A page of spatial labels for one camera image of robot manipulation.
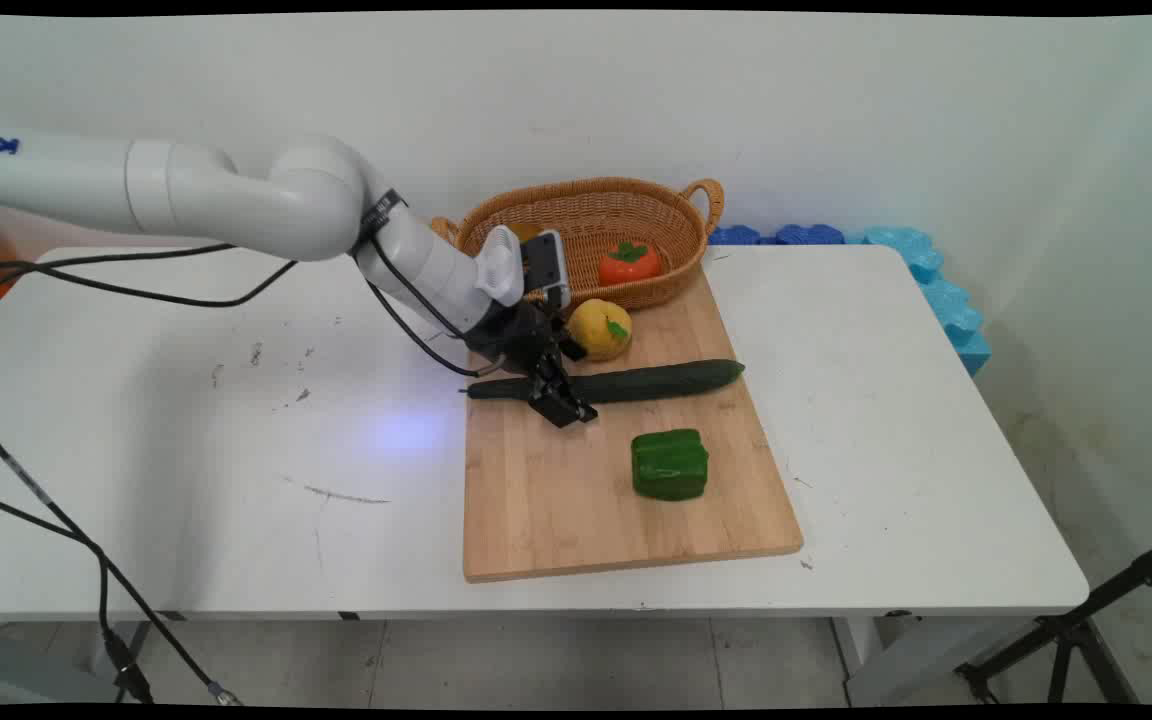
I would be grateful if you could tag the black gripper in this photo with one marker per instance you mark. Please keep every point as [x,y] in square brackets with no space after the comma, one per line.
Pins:
[521,335]

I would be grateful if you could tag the yellow fruit toy green leaf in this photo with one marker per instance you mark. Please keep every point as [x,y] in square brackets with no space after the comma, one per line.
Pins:
[596,332]

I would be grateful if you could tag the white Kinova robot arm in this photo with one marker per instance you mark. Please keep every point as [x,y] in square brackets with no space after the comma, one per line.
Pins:
[236,195]

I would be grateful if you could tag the dark green cucumber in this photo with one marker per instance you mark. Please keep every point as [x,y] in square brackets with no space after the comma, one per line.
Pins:
[656,381]

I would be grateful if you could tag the wooden cutting board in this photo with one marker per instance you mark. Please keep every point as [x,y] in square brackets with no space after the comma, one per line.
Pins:
[576,500]

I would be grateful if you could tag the green bell pepper toy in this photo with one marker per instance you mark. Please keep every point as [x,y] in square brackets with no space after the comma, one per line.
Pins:
[671,465]

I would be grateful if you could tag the orange persimmon toy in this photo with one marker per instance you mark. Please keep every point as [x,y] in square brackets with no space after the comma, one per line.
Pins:
[630,264]

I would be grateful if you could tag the woven wicker basket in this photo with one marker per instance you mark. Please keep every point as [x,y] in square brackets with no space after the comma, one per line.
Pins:
[596,215]

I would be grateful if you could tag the dark blue foam piece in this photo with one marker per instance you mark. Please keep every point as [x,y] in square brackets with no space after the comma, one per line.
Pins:
[809,235]
[733,236]

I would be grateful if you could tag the light blue foam mat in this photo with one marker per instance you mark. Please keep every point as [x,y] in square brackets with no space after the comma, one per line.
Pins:
[946,300]

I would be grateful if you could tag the white table leg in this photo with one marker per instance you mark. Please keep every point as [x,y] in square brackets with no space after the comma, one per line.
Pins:
[926,660]

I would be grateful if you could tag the black tripod stand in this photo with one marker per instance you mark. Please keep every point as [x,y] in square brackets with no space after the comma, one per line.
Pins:
[1066,630]

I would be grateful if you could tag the grey table leg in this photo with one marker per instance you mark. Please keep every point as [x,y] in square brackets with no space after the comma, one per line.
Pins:
[36,665]

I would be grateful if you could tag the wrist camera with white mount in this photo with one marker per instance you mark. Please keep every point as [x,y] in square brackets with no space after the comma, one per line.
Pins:
[536,268]

